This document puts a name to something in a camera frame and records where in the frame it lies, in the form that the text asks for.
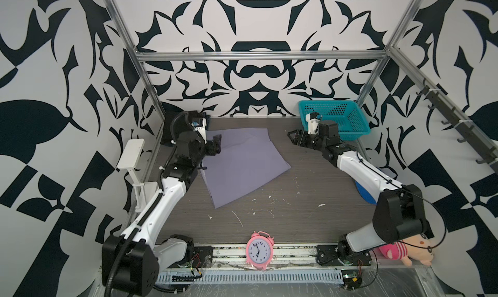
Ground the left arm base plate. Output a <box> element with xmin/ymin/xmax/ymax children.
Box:
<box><xmin>191</xmin><ymin>246</ymin><xmax>214</xmax><ymax>268</ymax></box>

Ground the pink alarm clock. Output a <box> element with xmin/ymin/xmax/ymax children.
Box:
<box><xmin>246</xmin><ymin>232</ymin><xmax>275</xmax><ymax>271</ymax></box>

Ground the black garment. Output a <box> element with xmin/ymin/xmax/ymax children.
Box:
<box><xmin>160</xmin><ymin>112</ymin><xmax>185</xmax><ymax>147</ymax></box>

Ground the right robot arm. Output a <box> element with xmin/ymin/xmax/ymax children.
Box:
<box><xmin>287</xmin><ymin>119</ymin><xmax>434</xmax><ymax>267</ymax></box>

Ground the white slotted cable duct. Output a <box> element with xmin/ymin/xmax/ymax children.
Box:
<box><xmin>156</xmin><ymin>270</ymin><xmax>344</xmax><ymax>285</ymax></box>

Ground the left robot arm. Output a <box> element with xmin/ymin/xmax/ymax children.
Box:
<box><xmin>102</xmin><ymin>130</ymin><xmax>222</xmax><ymax>296</ymax></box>

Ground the teal plastic basket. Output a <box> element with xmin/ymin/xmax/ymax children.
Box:
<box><xmin>298</xmin><ymin>101</ymin><xmax>371</xmax><ymax>141</ymax></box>

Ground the bright blue cloth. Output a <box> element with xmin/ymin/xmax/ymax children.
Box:
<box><xmin>355</xmin><ymin>181</ymin><xmax>379</xmax><ymax>205</ymax></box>

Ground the pink plush pig toy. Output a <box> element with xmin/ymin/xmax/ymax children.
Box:
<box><xmin>379</xmin><ymin>234</ymin><xmax>434</xmax><ymax>267</ymax></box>

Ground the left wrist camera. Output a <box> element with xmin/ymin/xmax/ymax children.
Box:
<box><xmin>189</xmin><ymin>112</ymin><xmax>207</xmax><ymax>143</ymax></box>

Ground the black coat hook rail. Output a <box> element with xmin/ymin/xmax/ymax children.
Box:
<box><xmin>417</xmin><ymin>78</ymin><xmax>497</xmax><ymax>174</ymax></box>

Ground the small green circuit board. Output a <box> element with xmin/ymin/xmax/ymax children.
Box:
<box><xmin>341</xmin><ymin>270</ymin><xmax>363</xmax><ymax>291</ymax></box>

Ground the white box on stand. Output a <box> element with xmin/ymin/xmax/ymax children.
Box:
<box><xmin>117</xmin><ymin>139</ymin><xmax>159</xmax><ymax>213</ymax></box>

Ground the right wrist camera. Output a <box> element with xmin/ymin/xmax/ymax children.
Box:
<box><xmin>306</xmin><ymin>112</ymin><xmax>322</xmax><ymax>135</ymax></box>

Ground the black corrugated cable hose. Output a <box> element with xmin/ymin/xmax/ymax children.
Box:
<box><xmin>102</xmin><ymin>111</ymin><xmax>195</xmax><ymax>297</ymax></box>

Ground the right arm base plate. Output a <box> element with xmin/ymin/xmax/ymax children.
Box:
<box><xmin>316</xmin><ymin>243</ymin><xmax>372</xmax><ymax>267</ymax></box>

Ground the lavender garment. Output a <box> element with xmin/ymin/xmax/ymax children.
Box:
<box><xmin>202</xmin><ymin>128</ymin><xmax>291</xmax><ymax>209</ymax></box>

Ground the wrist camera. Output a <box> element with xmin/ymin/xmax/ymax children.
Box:
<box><xmin>306</xmin><ymin>112</ymin><xmax>322</xmax><ymax>135</ymax></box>
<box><xmin>189</xmin><ymin>112</ymin><xmax>207</xmax><ymax>143</ymax></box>

